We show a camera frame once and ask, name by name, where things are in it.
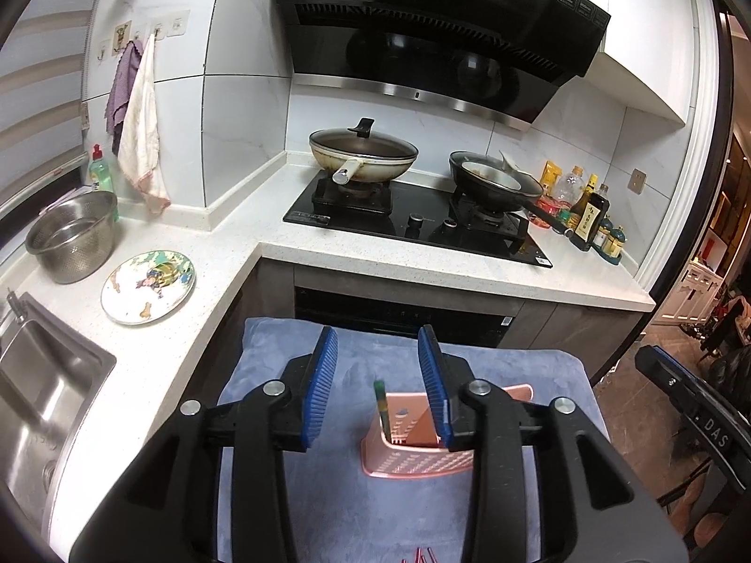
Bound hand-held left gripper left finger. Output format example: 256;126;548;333
67;327;340;563

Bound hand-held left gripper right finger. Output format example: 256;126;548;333
416;325;687;563

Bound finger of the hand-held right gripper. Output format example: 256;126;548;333
635;345;727;418

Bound green chopstick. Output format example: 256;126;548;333
374;379;392;442

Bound pink perforated utensil holder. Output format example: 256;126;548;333
360;383;535;480

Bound dark bags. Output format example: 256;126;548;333
697;280;751;401

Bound black built-in appliance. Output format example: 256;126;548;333
292;286;527;348

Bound white cabinet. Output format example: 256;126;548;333
662;263;729;327

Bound grey lower kitchen cabinet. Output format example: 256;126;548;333
191;257;647;379

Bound blue-grey velvet table cloth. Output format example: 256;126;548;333
216;317;595;563

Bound tray of small condiment bottles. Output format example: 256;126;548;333
591;216;630;266

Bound black glass gas hob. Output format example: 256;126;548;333
282;178;554;269

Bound dark soy sauce bottle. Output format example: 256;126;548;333
568;184;612;248

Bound white stone countertop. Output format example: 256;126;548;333
0;151;656;543

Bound decorated round plate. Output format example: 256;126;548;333
100;250;197;326

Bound red seasoning jar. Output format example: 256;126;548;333
530;195;562;231

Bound clear plastic bottle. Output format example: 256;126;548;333
554;165;586;210

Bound black wok with glass lid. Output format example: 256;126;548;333
449;149;589;251

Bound beige wok with glass lid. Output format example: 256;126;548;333
308;118;420;185

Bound stainless steel sink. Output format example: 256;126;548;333
0;292;117;520

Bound stainless steel colander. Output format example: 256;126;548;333
24;190;120;284

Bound white hanging towel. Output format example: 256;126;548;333
116;34;172;216

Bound green dish soap bottle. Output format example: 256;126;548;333
87;143;116;196

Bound metal faucet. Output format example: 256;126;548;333
5;286;28;325

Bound purple dish cloth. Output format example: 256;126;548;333
105;40;145;154

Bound black range hood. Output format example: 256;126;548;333
267;0;612;131

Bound striped window blind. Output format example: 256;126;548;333
0;0;92;203

